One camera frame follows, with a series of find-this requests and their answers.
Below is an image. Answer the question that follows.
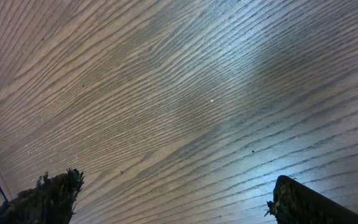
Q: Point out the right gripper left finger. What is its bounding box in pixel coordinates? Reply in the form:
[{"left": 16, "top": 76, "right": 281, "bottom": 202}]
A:
[{"left": 0, "top": 169, "right": 84, "bottom": 224}]

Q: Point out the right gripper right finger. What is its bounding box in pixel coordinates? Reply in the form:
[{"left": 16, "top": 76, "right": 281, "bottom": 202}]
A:
[{"left": 267, "top": 175, "right": 358, "bottom": 224}]

